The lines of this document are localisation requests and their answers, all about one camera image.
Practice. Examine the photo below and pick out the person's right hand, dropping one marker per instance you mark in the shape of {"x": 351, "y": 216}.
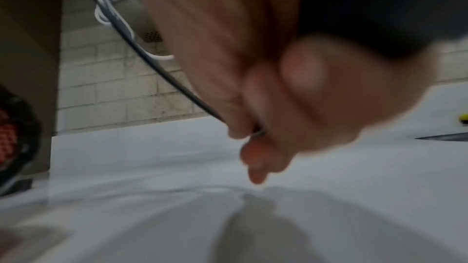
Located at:
{"x": 226, "y": 39}

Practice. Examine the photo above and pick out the orange hair dryer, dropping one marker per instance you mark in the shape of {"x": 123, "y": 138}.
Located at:
{"x": 25, "y": 140}

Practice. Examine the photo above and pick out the yellow sponge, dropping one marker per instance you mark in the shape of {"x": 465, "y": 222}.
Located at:
{"x": 464, "y": 119}

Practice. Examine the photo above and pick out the steel wall hand dryer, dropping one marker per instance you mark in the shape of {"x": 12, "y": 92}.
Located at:
{"x": 146, "y": 25}

